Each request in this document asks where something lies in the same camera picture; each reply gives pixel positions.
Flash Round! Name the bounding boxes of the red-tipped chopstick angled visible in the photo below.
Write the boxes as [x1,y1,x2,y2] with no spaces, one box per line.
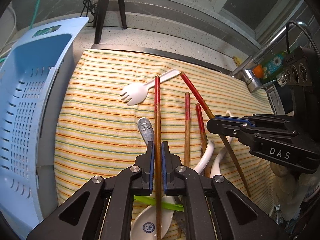
[180,72,251,197]

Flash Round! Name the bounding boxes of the red-tipped wooden chopstick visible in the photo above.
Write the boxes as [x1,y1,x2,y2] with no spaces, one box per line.
[155,76,162,240]

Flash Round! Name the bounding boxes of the red-tipped chopstick short visible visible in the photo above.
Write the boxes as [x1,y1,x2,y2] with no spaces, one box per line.
[196,103,211,178]

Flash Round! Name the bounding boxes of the beige cloth glove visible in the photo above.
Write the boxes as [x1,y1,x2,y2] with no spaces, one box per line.
[270,163,319,221]

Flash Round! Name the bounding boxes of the white ceramic soup spoon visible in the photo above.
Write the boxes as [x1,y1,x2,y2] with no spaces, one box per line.
[130,196,175,239]

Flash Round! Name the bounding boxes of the green plastic utensil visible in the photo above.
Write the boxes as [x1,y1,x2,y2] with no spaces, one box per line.
[134,196,184,212]

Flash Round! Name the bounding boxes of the red-tipped chopstick middle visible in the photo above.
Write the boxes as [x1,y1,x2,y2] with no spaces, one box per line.
[184,92,190,166]

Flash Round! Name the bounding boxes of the green dish soap bottle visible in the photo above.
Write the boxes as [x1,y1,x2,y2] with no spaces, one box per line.
[260,51,287,85]

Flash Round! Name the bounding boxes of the metal spoon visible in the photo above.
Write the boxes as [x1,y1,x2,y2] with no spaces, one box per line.
[138,117,155,144]

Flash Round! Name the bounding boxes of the white plastic spork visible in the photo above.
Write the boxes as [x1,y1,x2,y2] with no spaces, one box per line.
[120,69,180,106]

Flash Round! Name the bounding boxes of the striped yellow dish towel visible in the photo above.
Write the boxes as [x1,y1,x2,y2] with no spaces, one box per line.
[54,49,274,214]

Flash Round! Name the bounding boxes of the light blue plastic basket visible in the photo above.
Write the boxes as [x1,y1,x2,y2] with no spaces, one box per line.
[1,17,88,239]

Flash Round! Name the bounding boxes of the black tripod legs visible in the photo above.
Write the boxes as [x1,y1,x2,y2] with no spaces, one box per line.
[94,0,128,45]

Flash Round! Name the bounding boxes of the white ladle handle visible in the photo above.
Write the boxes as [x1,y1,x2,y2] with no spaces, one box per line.
[194,140,215,174]

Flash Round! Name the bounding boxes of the white curved spoon handle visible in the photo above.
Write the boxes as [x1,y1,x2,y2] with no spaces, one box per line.
[210,110,233,178]

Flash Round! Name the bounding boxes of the black camera module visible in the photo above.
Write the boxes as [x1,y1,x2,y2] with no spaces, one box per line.
[277,47,320,120]

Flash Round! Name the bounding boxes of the green cable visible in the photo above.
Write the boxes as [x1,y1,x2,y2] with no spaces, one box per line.
[0,0,43,65]

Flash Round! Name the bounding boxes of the black cable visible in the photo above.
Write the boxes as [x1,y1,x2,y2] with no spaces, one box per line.
[80,0,98,28]

